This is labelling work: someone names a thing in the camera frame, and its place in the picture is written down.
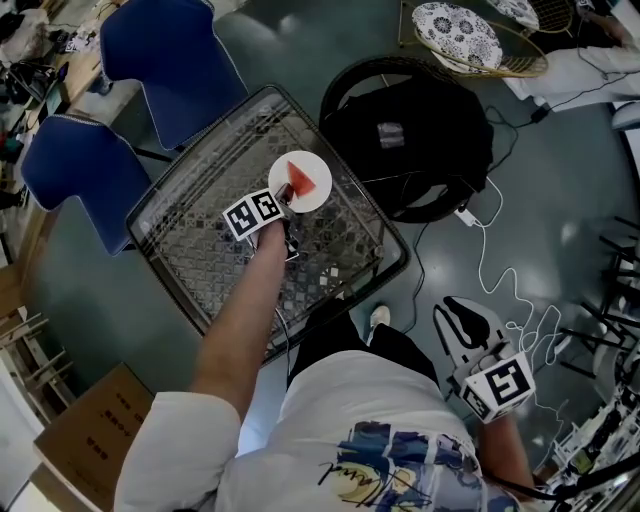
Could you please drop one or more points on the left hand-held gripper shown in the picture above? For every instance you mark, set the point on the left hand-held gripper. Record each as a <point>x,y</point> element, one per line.
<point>250,215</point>

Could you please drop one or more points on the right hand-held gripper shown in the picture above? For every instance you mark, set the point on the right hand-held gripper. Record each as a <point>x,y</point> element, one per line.
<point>500,385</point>

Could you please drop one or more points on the red watermelon slice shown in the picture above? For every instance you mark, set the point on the red watermelon slice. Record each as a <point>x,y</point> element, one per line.
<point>300,179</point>

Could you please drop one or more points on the white round plate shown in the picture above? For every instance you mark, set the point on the white round plate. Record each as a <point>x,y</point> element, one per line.
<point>320,172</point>

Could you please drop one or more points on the person's left forearm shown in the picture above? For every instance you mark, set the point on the person's left forearm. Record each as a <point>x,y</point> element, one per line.
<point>240,325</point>

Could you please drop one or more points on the person's right forearm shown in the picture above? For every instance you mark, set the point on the person's right forearm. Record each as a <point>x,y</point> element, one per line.
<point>505,455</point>

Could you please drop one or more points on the glass top wicker table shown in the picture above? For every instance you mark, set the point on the glass top wicker table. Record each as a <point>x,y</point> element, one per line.
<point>200,235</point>

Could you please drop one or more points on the person's right white shoe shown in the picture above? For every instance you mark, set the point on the person's right white shoe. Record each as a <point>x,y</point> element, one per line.
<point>380,320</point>

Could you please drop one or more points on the white power strip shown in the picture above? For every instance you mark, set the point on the white power strip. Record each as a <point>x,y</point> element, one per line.
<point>466,216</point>

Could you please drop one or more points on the black wicker chair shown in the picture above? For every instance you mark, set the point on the black wicker chair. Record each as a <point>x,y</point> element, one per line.
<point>345,80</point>

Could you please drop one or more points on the person's black trousers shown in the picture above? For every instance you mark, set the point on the person's black trousers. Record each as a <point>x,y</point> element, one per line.
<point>330,335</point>

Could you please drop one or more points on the black metal stand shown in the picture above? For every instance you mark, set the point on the black metal stand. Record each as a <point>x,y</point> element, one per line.
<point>595,337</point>

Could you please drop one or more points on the person's white printed shirt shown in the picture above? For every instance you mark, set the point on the person's white printed shirt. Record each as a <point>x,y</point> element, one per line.
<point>350,425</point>

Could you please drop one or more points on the black backpack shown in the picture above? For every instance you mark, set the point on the black backpack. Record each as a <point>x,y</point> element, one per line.
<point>430,145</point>

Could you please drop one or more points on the blue chair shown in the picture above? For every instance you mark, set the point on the blue chair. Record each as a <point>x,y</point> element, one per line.
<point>170,60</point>
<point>80,165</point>

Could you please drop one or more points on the patterned round cushion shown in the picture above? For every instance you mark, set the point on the patterned round cushion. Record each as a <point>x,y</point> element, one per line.
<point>515,12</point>
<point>457,35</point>

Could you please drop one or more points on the wooden desk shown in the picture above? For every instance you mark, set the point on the wooden desk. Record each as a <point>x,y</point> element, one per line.
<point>75,80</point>

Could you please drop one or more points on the grey white chair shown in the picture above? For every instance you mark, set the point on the grey white chair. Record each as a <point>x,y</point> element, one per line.
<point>629,117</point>

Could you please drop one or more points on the wooden rack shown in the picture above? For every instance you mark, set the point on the wooden rack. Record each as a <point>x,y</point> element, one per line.
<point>35,360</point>

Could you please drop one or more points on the large printed cardboard box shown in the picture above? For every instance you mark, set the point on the large printed cardboard box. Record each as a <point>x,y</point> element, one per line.
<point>90,430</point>

